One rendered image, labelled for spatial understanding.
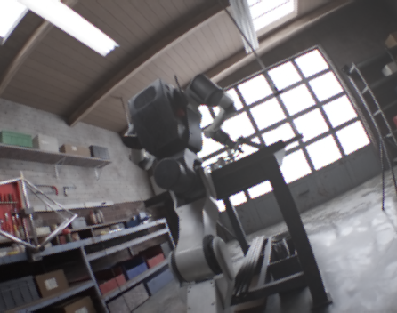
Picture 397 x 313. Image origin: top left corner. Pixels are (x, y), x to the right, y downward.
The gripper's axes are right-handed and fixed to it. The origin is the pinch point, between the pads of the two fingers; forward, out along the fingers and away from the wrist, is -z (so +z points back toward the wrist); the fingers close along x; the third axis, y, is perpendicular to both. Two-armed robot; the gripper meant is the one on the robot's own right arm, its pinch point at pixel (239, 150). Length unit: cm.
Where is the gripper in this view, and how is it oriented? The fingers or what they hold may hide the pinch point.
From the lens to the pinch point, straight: 149.9
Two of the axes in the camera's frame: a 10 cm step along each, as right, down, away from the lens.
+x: -3.4, -1.0, -9.4
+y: 5.7, -8.1, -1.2
